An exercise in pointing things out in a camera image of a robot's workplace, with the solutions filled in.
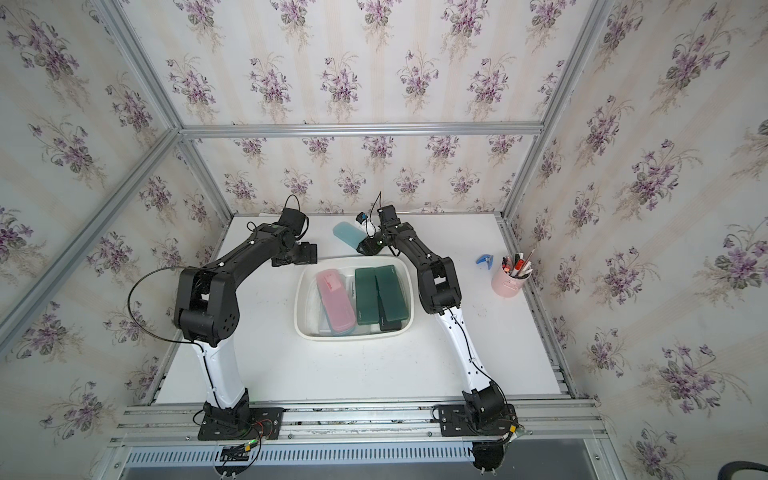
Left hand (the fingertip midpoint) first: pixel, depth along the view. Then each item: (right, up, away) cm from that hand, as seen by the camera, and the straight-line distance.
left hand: (304, 259), depth 97 cm
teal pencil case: (+12, +9, +19) cm, 24 cm away
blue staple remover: (+63, 0, +8) cm, 63 cm away
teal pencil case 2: (+14, -21, -12) cm, 28 cm away
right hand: (+21, +6, +14) cm, 26 cm away
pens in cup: (+69, -2, -6) cm, 69 cm away
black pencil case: (+28, -19, -9) cm, 36 cm away
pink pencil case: (+13, -13, -7) cm, 20 cm away
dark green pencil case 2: (+29, -11, -3) cm, 31 cm away
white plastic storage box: (+17, -12, -4) cm, 21 cm away
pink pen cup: (+65, -8, -6) cm, 66 cm away
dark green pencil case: (+21, -12, -4) cm, 25 cm away
